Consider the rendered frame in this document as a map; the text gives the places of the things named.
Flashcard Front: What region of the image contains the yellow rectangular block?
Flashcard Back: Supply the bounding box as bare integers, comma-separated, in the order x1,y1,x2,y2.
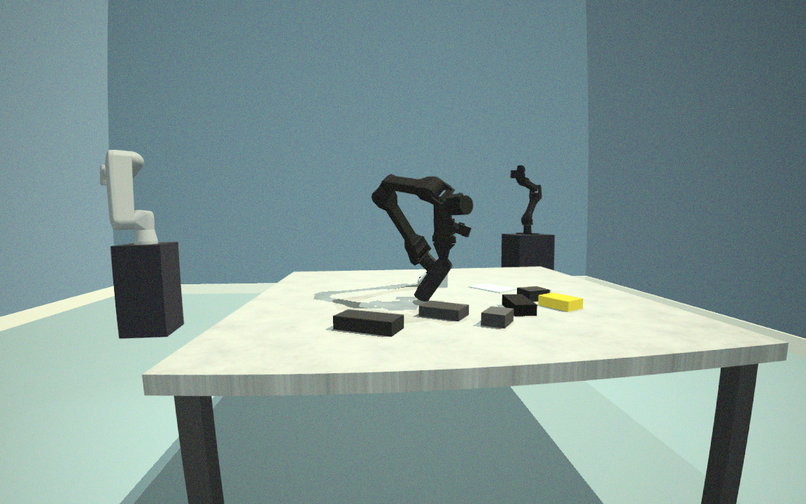
538,293,584,312

